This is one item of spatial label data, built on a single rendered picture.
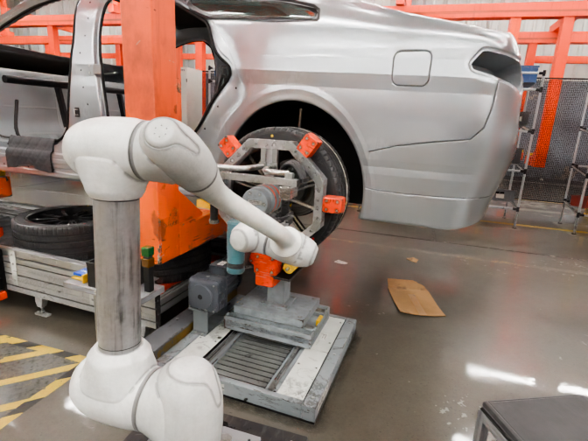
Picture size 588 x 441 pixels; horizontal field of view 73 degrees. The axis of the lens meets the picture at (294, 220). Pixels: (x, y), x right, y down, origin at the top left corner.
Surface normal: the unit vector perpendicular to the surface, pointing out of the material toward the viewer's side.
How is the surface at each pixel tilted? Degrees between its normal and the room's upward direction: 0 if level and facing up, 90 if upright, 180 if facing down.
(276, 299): 90
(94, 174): 94
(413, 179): 90
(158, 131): 58
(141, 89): 90
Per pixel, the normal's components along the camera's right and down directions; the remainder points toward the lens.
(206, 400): 0.76, -0.06
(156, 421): -0.29, 0.15
